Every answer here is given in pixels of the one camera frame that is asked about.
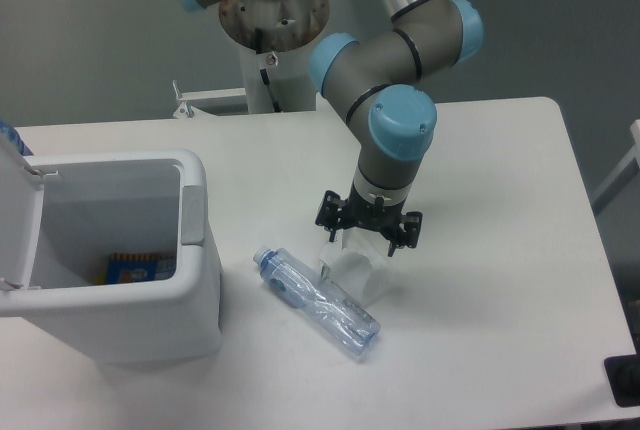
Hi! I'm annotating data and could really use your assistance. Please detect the white plastic wrapper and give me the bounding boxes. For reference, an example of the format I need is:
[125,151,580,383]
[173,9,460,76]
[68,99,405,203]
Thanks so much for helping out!
[317,228,396,308]

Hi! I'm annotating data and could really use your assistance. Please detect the blue object behind lid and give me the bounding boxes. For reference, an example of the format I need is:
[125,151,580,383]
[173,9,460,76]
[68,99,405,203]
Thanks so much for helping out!
[0,120,33,156]

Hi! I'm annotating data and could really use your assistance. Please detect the black cable on pedestal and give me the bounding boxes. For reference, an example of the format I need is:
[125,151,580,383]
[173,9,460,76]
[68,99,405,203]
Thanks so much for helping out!
[253,27,282,114]

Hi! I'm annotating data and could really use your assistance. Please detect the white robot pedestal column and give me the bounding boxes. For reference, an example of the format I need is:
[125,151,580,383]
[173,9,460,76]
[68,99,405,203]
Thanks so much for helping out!
[219,0,330,95]

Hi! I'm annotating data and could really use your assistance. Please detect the white plastic trash can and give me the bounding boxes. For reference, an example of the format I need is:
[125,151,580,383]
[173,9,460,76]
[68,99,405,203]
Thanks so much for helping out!
[1,146,222,363]

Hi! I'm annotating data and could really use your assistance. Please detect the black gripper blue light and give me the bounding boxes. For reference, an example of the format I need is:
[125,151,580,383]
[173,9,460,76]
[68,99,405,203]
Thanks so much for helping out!
[315,187,423,257]

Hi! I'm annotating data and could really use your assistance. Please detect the clear crushed plastic bottle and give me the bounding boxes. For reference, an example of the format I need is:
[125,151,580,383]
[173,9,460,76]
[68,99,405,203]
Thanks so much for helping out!
[253,246,381,360]

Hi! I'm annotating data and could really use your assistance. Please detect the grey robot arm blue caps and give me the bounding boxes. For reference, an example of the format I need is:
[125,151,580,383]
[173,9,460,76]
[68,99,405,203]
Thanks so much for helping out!
[179,0,484,250]

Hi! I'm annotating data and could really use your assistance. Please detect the black clamp at table edge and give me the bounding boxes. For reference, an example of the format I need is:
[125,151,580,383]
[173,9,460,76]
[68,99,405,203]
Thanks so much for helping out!
[604,354,639,408]

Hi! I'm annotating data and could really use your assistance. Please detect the blue orange snack packet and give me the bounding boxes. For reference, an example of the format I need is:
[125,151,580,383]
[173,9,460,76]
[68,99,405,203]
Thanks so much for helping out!
[95,253,177,285]

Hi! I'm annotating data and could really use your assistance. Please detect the white frame at right edge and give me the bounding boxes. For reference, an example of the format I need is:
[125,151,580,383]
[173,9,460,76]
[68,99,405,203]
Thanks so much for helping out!
[591,120,639,215]

